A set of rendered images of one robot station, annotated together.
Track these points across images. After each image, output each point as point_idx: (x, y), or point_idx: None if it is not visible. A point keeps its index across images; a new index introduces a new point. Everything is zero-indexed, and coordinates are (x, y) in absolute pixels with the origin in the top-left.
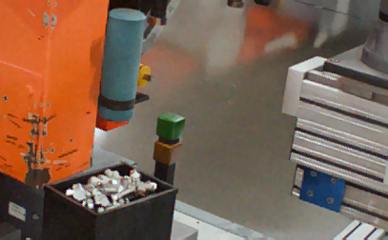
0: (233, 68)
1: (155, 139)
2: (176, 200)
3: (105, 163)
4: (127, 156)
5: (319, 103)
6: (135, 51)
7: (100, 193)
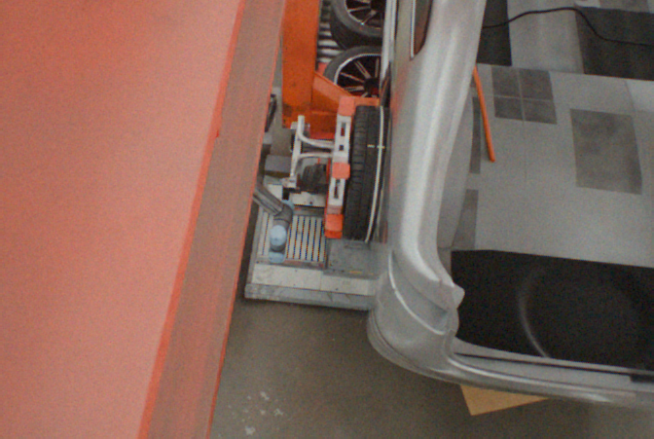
0: None
1: (389, 409)
2: (315, 299)
3: (341, 253)
4: (385, 367)
5: None
6: None
7: None
